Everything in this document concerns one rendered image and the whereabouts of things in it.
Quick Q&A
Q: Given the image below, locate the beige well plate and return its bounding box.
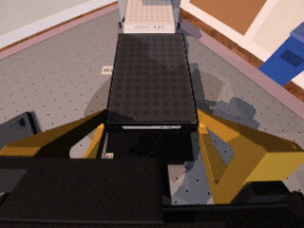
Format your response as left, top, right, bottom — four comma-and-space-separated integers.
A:
123, 0, 175, 33

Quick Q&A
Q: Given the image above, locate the grey microplate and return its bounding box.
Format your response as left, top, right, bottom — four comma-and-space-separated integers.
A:
104, 33, 199, 133

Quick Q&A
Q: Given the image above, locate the grey rack with shelves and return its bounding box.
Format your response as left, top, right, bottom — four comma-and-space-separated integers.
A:
118, 0, 181, 33

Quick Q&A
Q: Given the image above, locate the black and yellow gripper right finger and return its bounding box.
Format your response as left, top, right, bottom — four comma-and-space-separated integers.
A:
197, 108, 304, 204

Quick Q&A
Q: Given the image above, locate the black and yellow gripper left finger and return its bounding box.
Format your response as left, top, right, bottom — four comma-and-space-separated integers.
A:
0, 109, 107, 159

